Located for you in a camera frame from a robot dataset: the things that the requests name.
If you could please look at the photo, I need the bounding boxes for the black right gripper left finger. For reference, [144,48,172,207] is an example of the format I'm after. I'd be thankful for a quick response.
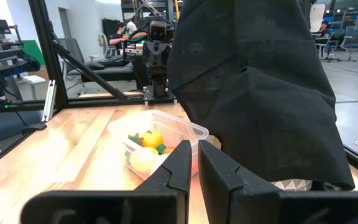
[20,139,193,224]

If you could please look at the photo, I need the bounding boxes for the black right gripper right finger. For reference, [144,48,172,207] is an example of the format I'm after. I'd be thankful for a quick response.
[197,139,358,224]

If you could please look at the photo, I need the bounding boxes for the yellow toy pineapple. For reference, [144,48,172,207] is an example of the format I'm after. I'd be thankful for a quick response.
[124,133,160,174]

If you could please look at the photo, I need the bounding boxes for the orange toy carrot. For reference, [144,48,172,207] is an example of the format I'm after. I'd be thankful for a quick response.
[155,143,176,156]

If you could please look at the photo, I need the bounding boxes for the toy orange with leaf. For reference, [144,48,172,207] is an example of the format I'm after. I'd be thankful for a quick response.
[140,129,164,149]

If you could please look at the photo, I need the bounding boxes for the clear plastic tupperware container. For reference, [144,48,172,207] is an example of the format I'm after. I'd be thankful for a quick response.
[106,109,210,181]

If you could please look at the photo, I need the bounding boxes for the striped colourful cloth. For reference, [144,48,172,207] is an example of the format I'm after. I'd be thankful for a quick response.
[122,30,149,45]

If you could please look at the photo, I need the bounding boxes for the person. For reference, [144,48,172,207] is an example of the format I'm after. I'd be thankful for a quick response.
[109,21,130,55]
[317,20,333,39]
[126,20,138,34]

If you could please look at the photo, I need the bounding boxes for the white faceted pot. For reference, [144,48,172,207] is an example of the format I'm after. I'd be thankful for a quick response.
[270,179,313,192]

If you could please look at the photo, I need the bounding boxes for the grey office chair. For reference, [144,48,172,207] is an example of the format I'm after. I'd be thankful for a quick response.
[58,37,105,94]
[340,26,358,62]

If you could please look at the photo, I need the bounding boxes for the green board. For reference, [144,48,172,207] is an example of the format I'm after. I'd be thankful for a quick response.
[22,39,46,67]

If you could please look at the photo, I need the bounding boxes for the white chair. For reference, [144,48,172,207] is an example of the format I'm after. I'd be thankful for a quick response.
[309,3,326,34]

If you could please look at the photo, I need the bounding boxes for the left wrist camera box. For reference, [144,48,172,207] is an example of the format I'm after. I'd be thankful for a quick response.
[149,21,168,43]

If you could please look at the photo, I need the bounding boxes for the silver metal bracket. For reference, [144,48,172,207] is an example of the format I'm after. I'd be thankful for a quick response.
[41,80,57,123]

